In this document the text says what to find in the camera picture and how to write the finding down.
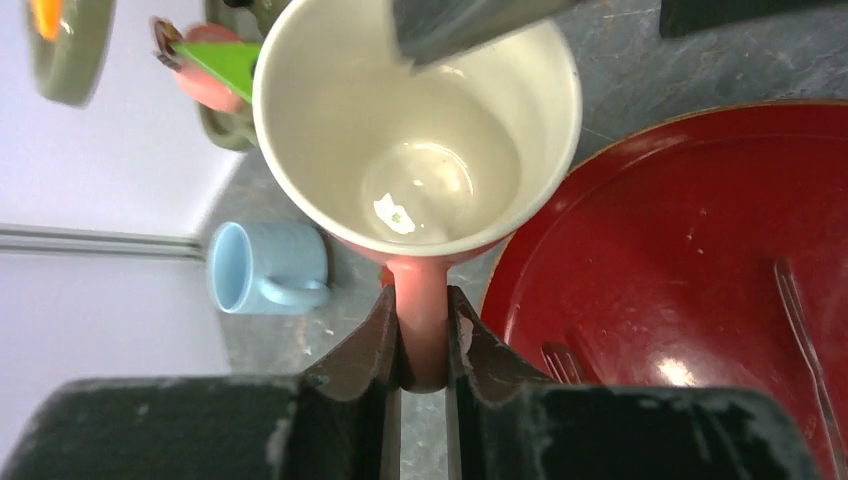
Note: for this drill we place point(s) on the round red tray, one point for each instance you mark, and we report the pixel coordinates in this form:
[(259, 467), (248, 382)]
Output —
[(710, 250)]

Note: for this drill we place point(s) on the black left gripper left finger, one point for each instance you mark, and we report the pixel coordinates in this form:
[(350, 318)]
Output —
[(338, 419)]

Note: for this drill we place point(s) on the light blue mug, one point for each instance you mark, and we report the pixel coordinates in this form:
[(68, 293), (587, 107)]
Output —
[(267, 268)]

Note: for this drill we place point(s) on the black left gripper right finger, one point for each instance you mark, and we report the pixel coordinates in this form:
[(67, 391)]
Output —
[(507, 420)]

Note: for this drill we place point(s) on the chocolate white tart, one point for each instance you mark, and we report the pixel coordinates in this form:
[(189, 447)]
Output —
[(166, 35)]

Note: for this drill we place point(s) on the green cake slice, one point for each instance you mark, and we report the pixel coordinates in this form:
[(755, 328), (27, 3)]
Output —
[(233, 65)]

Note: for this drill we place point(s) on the pink mug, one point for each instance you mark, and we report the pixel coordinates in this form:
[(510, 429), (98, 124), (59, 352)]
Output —
[(418, 169)]

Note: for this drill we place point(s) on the green three-tier stand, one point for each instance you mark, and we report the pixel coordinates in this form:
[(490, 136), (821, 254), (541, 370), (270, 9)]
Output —
[(67, 71)]

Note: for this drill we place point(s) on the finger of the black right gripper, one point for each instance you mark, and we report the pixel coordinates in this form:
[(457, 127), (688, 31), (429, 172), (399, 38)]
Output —
[(430, 31)]

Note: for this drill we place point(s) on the round orange cookie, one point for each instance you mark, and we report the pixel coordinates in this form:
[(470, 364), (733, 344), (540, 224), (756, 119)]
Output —
[(47, 17)]

